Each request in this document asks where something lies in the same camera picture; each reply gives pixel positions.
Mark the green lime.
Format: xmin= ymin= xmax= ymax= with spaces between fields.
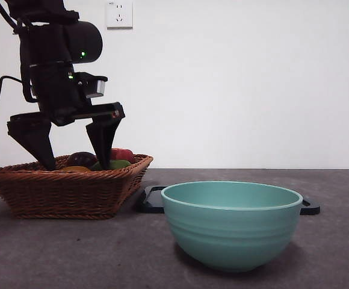
xmin=90 ymin=159 xmax=132 ymax=172

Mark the yellow-brown kiwi fruit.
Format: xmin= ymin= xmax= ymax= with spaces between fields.
xmin=60 ymin=166 xmax=93 ymax=173

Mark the pale grey left wrist camera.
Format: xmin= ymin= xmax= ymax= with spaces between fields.
xmin=85 ymin=75 xmax=108 ymax=99

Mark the white wall socket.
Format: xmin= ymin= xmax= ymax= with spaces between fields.
xmin=107 ymin=1 xmax=134 ymax=30

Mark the dark purple plum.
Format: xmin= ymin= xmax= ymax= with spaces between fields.
xmin=66 ymin=151 xmax=99 ymax=168

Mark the teal ceramic bowl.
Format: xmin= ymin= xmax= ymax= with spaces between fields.
xmin=161 ymin=180 xmax=304 ymax=273

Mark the red apple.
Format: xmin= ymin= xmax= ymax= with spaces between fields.
xmin=110 ymin=148 xmax=135 ymax=162

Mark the dark rectangular tray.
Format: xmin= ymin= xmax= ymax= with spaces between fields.
xmin=135 ymin=185 xmax=321 ymax=215

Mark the brown wicker basket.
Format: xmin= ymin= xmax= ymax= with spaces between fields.
xmin=0 ymin=154 xmax=154 ymax=220

